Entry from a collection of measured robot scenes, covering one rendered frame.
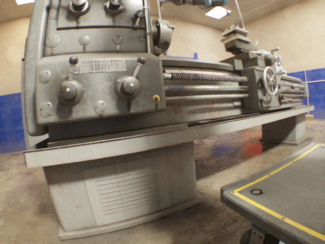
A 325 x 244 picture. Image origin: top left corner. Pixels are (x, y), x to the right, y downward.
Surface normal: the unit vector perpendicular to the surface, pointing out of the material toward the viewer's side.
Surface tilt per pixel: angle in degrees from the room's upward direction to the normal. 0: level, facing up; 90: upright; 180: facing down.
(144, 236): 0
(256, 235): 90
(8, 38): 90
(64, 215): 90
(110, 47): 90
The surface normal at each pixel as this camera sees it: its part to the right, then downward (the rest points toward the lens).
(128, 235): -0.10, -0.99
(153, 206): 0.43, 0.02
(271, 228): -0.94, 0.11
